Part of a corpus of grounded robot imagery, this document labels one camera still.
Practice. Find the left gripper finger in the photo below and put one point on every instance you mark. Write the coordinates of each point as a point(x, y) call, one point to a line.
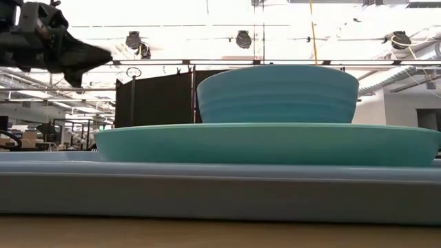
point(82, 50)
point(79, 63)

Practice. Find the blue bowl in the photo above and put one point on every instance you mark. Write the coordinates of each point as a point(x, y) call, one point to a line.
point(275, 96)

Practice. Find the teal round plate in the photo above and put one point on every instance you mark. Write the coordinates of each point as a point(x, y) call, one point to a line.
point(262, 144)

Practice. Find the blue plastic tray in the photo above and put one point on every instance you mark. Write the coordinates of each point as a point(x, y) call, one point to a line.
point(220, 196)

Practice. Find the hanging power plug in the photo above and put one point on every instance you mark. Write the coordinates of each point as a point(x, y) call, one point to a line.
point(144, 51)

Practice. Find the black partition panel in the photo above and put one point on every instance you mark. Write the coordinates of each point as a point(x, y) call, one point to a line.
point(155, 103)

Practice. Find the cardboard box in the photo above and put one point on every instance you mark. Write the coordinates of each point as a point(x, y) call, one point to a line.
point(29, 137)

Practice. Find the black metal table frame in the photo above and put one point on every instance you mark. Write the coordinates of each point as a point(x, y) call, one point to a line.
point(256, 62)

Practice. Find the white corrugated ceiling duct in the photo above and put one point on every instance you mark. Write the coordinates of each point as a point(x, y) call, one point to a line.
point(389, 81)

